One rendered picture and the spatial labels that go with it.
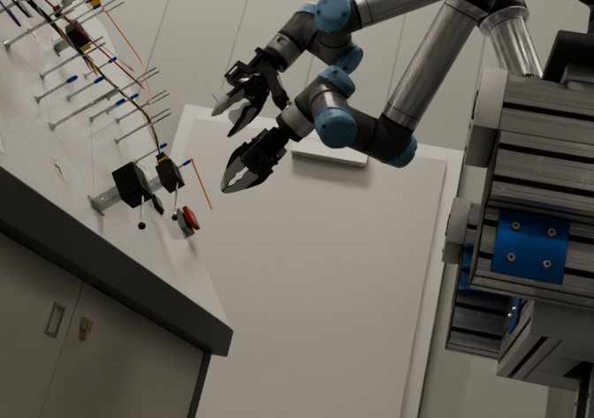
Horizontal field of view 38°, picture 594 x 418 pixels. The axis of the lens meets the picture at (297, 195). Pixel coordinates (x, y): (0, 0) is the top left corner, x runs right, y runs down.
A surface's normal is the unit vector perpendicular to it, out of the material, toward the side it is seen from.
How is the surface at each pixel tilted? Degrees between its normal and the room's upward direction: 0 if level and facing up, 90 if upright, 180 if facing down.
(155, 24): 90
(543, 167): 90
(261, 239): 90
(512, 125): 90
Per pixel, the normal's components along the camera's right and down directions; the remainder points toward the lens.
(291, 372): -0.09, -0.36
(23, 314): 0.93, 0.10
